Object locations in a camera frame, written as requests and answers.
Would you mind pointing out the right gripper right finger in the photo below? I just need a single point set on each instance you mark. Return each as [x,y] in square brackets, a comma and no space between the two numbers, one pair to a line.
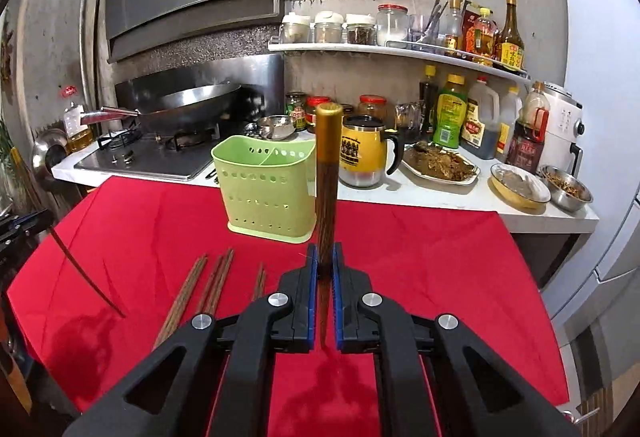
[435,377]

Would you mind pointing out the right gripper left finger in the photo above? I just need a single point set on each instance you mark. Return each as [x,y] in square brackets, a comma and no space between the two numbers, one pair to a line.
[212,377]

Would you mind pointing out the red table cloth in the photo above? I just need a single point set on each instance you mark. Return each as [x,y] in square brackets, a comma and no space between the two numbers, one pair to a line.
[138,240]

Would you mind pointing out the gas stove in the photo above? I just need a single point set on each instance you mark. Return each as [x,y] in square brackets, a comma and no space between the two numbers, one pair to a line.
[181,156]

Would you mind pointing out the green perforated utensil holder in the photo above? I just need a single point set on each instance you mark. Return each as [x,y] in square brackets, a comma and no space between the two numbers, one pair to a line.
[268,188]

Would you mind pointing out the yellow rimmed dish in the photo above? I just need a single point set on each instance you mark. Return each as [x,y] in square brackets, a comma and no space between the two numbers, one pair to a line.
[519,188]

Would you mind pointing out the plate of food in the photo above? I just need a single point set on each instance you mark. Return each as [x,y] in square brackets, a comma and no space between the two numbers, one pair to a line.
[439,165]

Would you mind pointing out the black wok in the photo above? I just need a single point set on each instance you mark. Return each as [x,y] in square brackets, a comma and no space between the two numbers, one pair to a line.
[197,106]

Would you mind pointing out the steel bowl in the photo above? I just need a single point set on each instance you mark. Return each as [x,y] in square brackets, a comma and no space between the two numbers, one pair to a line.
[567,192]

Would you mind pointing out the yellow steel mug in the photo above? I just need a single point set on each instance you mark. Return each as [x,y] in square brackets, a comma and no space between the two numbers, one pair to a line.
[369,151]

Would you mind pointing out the red label dark bottle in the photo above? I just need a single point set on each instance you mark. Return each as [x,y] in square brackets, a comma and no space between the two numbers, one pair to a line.
[530,129]

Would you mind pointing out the dark sauce jug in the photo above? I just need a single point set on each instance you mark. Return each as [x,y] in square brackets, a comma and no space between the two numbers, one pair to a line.
[480,130]

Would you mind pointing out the white rice cooker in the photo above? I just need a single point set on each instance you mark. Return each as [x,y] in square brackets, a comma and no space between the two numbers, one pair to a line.
[564,127]

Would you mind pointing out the green label bottle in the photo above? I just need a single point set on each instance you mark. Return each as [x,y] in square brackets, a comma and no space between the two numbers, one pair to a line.
[450,111]

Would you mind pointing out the brown sauce bottle on shelf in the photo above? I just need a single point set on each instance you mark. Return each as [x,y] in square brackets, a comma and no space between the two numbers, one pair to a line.
[509,48]

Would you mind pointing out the white wall shelf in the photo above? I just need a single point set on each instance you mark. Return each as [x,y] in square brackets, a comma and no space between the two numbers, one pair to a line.
[356,49]

